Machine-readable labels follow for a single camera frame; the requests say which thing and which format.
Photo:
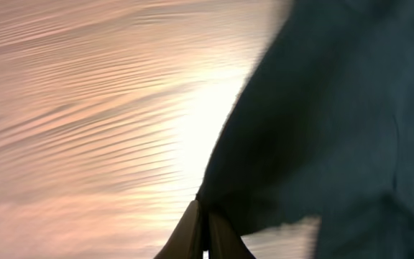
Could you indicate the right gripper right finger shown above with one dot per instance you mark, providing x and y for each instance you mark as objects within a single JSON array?
[{"x": 224, "y": 242}]

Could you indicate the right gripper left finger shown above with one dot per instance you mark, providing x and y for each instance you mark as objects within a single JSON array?
[{"x": 185, "y": 241}]

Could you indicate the black t-shirt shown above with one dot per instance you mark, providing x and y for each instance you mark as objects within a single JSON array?
[{"x": 325, "y": 127}]

